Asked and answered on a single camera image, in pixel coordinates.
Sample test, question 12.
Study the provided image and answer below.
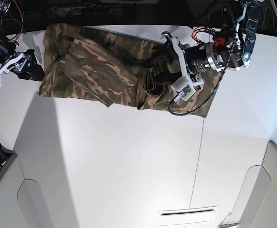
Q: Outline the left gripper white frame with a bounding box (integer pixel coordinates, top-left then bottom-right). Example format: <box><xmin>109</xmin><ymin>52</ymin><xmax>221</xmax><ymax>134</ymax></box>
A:
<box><xmin>119</xmin><ymin>31</ymin><xmax>204</xmax><ymax>92</ymax></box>

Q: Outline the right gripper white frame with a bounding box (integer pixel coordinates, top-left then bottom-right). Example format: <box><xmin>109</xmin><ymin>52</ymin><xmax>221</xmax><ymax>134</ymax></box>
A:
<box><xmin>0</xmin><ymin>49</ymin><xmax>45</xmax><ymax>81</ymax></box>

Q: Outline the camouflage T-shirt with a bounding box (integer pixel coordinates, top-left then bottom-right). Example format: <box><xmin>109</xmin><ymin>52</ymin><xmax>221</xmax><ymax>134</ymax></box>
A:
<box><xmin>39</xmin><ymin>23</ymin><xmax>221</xmax><ymax>117</ymax></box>

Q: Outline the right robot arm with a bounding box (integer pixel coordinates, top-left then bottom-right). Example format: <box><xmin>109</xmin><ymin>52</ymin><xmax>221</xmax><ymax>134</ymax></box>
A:
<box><xmin>0</xmin><ymin>0</ymin><xmax>45</xmax><ymax>87</ymax></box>

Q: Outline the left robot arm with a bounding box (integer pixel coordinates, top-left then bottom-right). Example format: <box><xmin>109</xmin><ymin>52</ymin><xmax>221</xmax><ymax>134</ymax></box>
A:
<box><xmin>121</xmin><ymin>0</ymin><xmax>260</xmax><ymax>100</ymax></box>

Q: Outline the black power strip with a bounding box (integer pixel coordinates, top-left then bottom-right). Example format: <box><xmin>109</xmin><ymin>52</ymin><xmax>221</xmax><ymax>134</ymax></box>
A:
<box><xmin>52</xmin><ymin>5</ymin><xmax>111</xmax><ymax>17</ymax></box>

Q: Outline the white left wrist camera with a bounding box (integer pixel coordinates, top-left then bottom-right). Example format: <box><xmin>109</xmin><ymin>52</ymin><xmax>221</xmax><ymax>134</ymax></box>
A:
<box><xmin>171</xmin><ymin>76</ymin><xmax>196</xmax><ymax>103</ymax></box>

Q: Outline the black braided camera cable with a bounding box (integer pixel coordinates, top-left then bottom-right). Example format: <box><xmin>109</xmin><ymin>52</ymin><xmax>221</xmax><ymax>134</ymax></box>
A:
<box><xmin>168</xmin><ymin>7</ymin><xmax>240</xmax><ymax>117</ymax></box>

